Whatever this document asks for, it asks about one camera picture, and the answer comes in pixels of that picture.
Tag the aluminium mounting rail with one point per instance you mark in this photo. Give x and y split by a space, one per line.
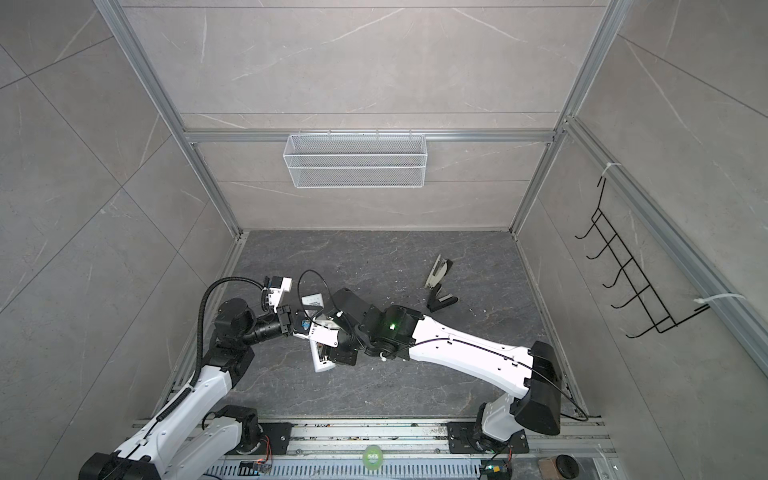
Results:
347 438

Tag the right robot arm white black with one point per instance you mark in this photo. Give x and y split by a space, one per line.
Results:
530 378

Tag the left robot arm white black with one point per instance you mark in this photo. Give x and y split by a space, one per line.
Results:
189 434

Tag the black wire hook rack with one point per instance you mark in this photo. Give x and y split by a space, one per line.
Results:
629 272

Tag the green circuit board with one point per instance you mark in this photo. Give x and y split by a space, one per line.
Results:
495 470

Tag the green round sticker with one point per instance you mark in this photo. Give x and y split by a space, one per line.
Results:
373 458

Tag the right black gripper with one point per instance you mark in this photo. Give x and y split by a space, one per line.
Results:
338 356

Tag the white wire mesh basket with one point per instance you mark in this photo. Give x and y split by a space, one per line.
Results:
364 160

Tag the black stapler base piece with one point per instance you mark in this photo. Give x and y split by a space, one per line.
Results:
437 300

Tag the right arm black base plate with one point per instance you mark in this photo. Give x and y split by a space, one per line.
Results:
465 438

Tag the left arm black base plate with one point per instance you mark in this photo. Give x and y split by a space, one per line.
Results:
274 439

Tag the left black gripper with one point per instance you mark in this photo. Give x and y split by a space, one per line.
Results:
288 319

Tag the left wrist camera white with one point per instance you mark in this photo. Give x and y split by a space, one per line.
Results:
275 288

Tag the white remote control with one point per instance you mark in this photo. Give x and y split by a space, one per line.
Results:
314 305

